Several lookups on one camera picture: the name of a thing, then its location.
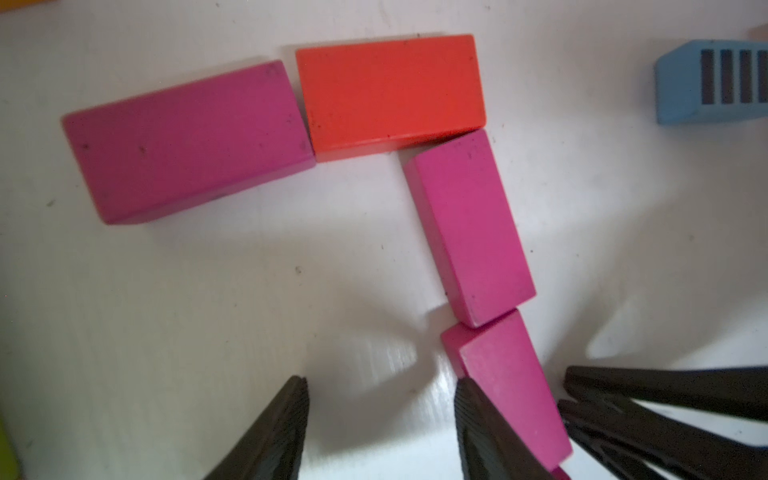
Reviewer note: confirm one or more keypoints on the orange block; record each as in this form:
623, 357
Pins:
9, 5

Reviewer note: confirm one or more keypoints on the blue striped block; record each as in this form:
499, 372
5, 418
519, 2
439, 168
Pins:
711, 81

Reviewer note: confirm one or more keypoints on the lime green block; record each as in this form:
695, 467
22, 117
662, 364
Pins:
9, 464

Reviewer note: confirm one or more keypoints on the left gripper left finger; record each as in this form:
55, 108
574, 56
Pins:
272, 447

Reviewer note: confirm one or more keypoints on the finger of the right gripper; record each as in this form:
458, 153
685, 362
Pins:
627, 439
738, 391

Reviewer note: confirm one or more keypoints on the red block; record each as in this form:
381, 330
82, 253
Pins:
377, 97

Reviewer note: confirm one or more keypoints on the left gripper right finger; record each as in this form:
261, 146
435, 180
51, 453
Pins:
488, 447

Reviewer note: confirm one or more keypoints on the magenta block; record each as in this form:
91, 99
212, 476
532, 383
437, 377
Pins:
157, 154
468, 223
500, 357
560, 474

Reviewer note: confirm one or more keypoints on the magenta block bottom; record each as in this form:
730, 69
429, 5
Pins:
560, 474

